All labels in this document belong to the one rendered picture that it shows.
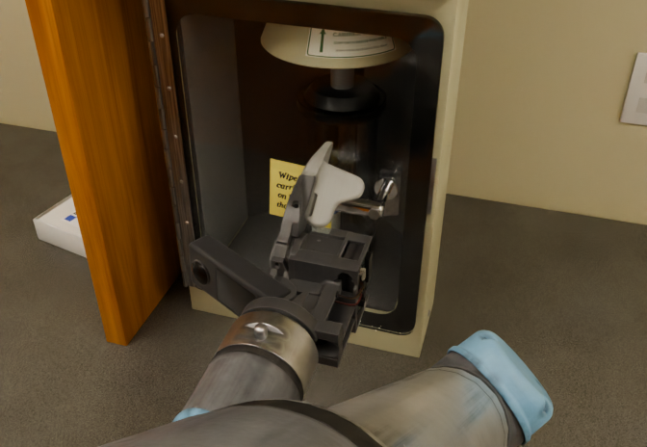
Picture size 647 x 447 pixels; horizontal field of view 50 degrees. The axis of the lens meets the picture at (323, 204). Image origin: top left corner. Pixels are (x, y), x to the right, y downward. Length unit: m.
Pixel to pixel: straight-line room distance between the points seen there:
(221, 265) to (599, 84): 0.73
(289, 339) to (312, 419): 0.34
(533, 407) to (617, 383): 0.49
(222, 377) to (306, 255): 0.15
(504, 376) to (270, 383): 0.16
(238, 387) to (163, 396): 0.41
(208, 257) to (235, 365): 0.15
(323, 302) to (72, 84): 0.35
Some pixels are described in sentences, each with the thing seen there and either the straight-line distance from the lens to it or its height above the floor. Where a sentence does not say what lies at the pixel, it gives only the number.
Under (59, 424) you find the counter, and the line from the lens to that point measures 0.90.
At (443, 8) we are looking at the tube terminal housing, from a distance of 0.68.
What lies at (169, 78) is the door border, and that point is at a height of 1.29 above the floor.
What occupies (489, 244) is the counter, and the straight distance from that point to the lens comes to 1.13.
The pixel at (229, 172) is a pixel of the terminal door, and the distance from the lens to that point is 0.81.
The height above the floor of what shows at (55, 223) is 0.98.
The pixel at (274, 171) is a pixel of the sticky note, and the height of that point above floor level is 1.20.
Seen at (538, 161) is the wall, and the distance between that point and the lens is 1.22.
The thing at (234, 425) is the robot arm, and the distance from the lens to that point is 0.17.
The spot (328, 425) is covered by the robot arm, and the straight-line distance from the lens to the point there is 0.19.
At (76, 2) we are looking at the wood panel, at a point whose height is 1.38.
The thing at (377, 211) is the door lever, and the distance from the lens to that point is 0.71.
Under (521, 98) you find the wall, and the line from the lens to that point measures 1.17.
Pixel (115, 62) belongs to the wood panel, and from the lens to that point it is 0.83.
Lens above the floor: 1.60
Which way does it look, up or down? 34 degrees down
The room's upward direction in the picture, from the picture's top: straight up
